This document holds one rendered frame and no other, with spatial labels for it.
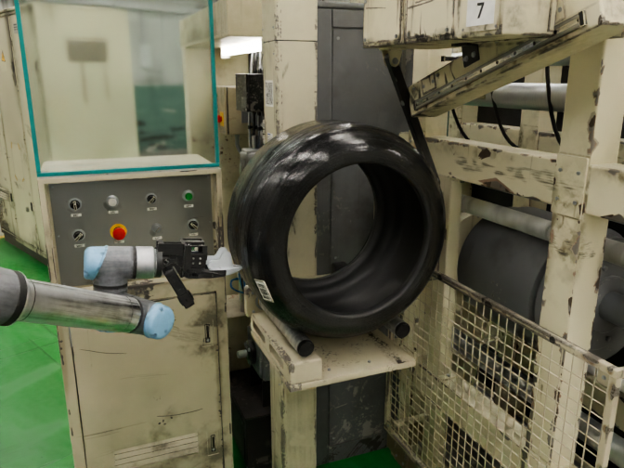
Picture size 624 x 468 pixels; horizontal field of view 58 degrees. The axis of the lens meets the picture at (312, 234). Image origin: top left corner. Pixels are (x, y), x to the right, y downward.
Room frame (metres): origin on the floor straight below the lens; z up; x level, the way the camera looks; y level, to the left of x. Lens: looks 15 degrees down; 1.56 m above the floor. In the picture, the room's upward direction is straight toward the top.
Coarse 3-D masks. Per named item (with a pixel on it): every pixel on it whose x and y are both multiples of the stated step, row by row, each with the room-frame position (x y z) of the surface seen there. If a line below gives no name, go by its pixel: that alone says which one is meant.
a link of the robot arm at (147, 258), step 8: (136, 248) 1.24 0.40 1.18; (144, 248) 1.25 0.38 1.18; (152, 248) 1.26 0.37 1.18; (136, 256) 1.28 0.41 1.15; (144, 256) 1.23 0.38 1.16; (152, 256) 1.23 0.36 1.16; (144, 264) 1.22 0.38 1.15; (152, 264) 1.23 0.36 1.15; (136, 272) 1.21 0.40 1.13; (144, 272) 1.22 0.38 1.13; (152, 272) 1.23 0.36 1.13
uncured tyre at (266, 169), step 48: (288, 144) 1.36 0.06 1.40; (336, 144) 1.32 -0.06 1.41; (384, 144) 1.36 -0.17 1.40; (240, 192) 1.39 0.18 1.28; (288, 192) 1.27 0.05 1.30; (384, 192) 1.66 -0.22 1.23; (432, 192) 1.41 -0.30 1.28; (240, 240) 1.31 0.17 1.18; (384, 240) 1.66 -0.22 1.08; (432, 240) 1.41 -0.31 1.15; (288, 288) 1.27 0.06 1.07; (336, 288) 1.60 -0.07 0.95; (384, 288) 1.55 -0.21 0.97; (336, 336) 1.34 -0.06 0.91
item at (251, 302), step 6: (312, 276) 1.70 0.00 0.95; (318, 276) 1.70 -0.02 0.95; (246, 288) 1.60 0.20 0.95; (246, 294) 1.60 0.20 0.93; (252, 294) 1.60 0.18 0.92; (246, 300) 1.60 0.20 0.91; (252, 300) 1.60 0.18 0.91; (246, 306) 1.60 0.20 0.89; (252, 306) 1.60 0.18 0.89; (258, 306) 1.60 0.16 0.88; (246, 312) 1.60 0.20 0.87; (252, 312) 1.60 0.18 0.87
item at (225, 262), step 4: (224, 252) 1.31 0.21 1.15; (228, 252) 1.31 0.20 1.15; (220, 256) 1.30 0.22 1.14; (224, 256) 1.30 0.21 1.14; (228, 256) 1.31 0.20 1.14; (212, 260) 1.29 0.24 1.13; (216, 260) 1.30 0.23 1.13; (220, 260) 1.30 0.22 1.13; (224, 260) 1.30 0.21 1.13; (228, 260) 1.31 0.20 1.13; (208, 264) 1.29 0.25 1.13; (212, 264) 1.29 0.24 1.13; (216, 264) 1.30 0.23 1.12; (220, 264) 1.30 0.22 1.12; (224, 264) 1.30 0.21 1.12; (228, 264) 1.31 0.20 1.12; (232, 264) 1.31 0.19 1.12; (208, 268) 1.29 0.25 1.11; (212, 268) 1.29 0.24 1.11; (216, 268) 1.30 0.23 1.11; (220, 268) 1.30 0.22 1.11; (224, 268) 1.30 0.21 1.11; (228, 268) 1.31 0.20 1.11; (232, 268) 1.31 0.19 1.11; (236, 268) 1.32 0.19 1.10; (240, 268) 1.33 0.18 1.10; (228, 272) 1.30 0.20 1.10; (232, 272) 1.31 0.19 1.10
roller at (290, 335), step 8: (272, 320) 1.48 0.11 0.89; (280, 328) 1.41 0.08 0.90; (288, 328) 1.38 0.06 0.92; (288, 336) 1.36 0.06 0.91; (296, 336) 1.33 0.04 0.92; (304, 336) 1.32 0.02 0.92; (296, 344) 1.30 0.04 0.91; (304, 344) 1.29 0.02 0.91; (312, 344) 1.30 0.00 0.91; (304, 352) 1.29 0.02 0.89
